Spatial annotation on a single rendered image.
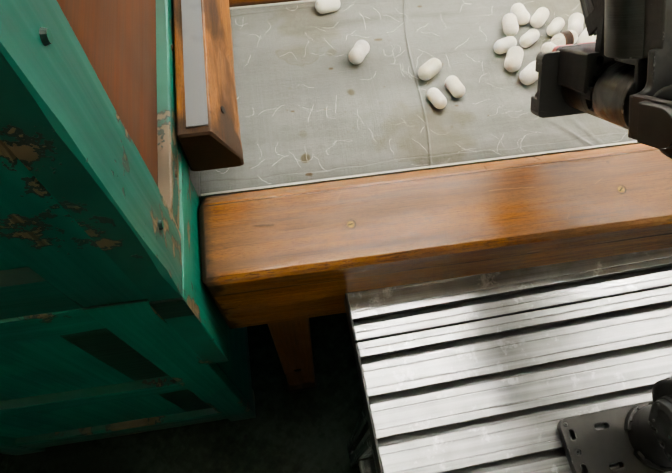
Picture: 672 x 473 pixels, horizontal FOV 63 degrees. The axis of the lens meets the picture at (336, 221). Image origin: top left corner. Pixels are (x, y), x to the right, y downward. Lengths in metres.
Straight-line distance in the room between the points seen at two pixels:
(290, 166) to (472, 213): 0.22
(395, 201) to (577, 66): 0.23
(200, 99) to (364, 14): 0.33
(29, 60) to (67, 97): 0.04
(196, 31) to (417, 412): 0.48
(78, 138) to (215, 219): 0.33
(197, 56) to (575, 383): 0.55
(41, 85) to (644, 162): 0.64
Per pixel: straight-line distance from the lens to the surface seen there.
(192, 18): 0.67
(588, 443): 0.69
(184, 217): 0.56
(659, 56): 0.51
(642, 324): 0.77
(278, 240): 0.60
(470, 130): 0.73
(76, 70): 0.33
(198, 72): 0.61
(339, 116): 0.72
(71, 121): 0.31
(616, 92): 0.54
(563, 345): 0.72
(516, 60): 0.79
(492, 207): 0.65
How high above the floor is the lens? 1.31
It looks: 64 degrees down
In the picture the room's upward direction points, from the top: 2 degrees clockwise
